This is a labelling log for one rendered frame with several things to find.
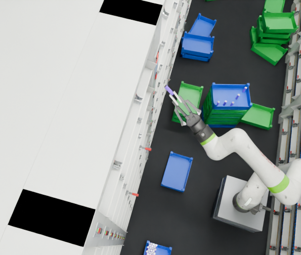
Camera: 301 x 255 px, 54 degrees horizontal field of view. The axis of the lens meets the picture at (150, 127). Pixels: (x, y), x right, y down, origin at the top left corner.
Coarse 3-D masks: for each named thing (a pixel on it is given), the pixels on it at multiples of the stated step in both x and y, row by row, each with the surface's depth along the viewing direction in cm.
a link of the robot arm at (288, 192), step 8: (280, 184) 148; (288, 184) 149; (296, 184) 152; (272, 192) 153; (280, 192) 150; (288, 192) 149; (296, 192) 150; (280, 200) 153; (288, 200) 151; (296, 200) 151
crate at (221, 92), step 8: (216, 88) 243; (224, 88) 243; (232, 88) 243; (240, 88) 244; (248, 88) 238; (216, 96) 240; (224, 96) 240; (232, 96) 241; (240, 96) 241; (248, 96) 237; (216, 104) 229; (240, 104) 238; (248, 104) 237
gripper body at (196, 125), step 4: (188, 116) 152; (196, 116) 151; (192, 120) 152; (196, 120) 152; (200, 120) 151; (188, 124) 153; (192, 124) 153; (196, 124) 150; (200, 124) 150; (204, 124) 152; (192, 128) 151; (196, 128) 150; (200, 128) 150
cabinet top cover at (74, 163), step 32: (160, 0) 101; (96, 32) 95; (128, 32) 95; (96, 64) 90; (128, 64) 91; (64, 96) 86; (96, 96) 86; (128, 96) 87; (64, 128) 82; (96, 128) 83; (64, 160) 79; (96, 160) 79; (64, 192) 76; (96, 192) 76; (32, 224) 73; (64, 224) 73
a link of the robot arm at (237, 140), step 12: (228, 132) 146; (240, 132) 142; (228, 144) 144; (240, 144) 142; (252, 144) 145; (240, 156) 150; (252, 156) 145; (264, 156) 147; (252, 168) 150; (264, 168) 147; (276, 168) 149; (264, 180) 150; (276, 180) 148
